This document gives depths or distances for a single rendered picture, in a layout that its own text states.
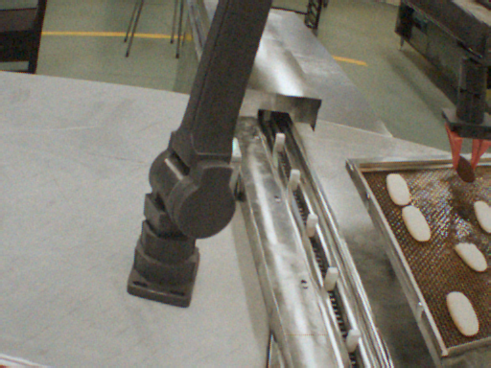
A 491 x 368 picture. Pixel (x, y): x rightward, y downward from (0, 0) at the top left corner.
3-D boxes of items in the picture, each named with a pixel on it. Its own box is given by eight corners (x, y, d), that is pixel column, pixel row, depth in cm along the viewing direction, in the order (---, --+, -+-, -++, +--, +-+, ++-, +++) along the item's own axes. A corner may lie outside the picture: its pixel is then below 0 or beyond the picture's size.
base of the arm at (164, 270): (140, 246, 99) (125, 293, 88) (145, 197, 95) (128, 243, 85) (199, 260, 99) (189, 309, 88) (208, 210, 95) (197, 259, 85)
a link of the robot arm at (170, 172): (142, 223, 92) (156, 246, 88) (150, 153, 87) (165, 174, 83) (204, 218, 96) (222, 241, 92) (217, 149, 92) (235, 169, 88)
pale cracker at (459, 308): (441, 295, 86) (442, 289, 86) (462, 291, 86) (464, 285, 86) (460, 339, 77) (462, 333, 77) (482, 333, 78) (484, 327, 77)
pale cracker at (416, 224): (397, 209, 107) (398, 202, 106) (417, 207, 107) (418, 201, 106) (413, 243, 98) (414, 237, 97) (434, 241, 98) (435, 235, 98)
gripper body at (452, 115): (440, 116, 111) (443, 78, 107) (486, 122, 111) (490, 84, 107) (449, 132, 105) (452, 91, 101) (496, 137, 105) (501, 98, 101)
